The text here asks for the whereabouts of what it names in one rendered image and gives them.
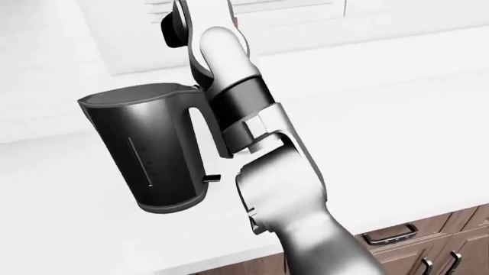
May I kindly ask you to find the dark metal drawer handle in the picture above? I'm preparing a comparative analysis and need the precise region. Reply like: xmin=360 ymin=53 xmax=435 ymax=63
xmin=361 ymin=222 xmax=419 ymax=245

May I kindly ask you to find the black electric kettle body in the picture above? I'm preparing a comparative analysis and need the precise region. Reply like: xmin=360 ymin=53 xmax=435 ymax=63
xmin=77 ymin=82 xmax=235 ymax=215

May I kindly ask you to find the dark metal cabinet door handle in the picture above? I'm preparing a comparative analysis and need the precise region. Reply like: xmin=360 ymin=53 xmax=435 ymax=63
xmin=419 ymin=257 xmax=436 ymax=275
xmin=448 ymin=250 xmax=465 ymax=275

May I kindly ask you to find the grey hinged kettle lid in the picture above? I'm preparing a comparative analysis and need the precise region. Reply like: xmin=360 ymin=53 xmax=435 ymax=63
xmin=160 ymin=0 xmax=216 ymax=89

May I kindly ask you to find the brown wooden cabinet door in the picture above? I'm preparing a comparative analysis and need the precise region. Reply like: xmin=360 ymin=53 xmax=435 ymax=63
xmin=452 ymin=227 xmax=489 ymax=275
xmin=364 ymin=237 xmax=465 ymax=275

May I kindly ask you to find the brown wooden drawer front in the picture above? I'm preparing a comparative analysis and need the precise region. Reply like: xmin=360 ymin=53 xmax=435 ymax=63
xmin=353 ymin=204 xmax=489 ymax=260

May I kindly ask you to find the white window blind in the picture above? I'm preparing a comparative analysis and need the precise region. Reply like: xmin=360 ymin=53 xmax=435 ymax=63
xmin=228 ymin=0 xmax=348 ymax=14

